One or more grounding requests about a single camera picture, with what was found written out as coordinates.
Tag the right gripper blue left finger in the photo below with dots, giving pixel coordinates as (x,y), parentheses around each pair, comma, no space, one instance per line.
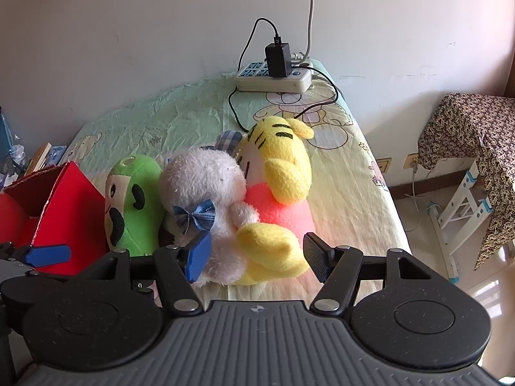
(177,268)

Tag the white blue folding stool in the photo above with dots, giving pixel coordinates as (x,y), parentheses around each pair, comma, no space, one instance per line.
(462,206)

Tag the black charger adapter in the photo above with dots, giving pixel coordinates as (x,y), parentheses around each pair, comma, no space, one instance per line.
(278,59)

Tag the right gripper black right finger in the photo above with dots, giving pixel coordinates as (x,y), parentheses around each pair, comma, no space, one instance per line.
(338,269)

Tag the blue plastic bag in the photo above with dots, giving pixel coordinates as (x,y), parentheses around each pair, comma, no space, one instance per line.
(6,140)

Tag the red cardboard box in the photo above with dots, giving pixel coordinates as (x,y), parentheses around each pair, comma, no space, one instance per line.
(56,206)

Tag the floral brown cloth cover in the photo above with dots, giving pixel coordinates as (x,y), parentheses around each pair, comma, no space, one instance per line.
(479,127)

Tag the white rabbit plush blue bow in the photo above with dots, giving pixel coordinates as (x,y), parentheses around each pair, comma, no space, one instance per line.
(203,189)

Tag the green bean plush toy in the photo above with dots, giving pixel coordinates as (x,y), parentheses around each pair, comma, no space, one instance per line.
(134,211)

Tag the yellow tiger plush toy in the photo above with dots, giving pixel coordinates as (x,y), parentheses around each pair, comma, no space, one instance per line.
(278,175)

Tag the yellow book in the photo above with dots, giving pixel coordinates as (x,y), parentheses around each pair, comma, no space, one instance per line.
(38,160)

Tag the white power strip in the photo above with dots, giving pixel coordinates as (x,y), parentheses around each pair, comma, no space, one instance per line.
(255,77)

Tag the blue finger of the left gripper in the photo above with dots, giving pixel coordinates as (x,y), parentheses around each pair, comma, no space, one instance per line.
(36,257)

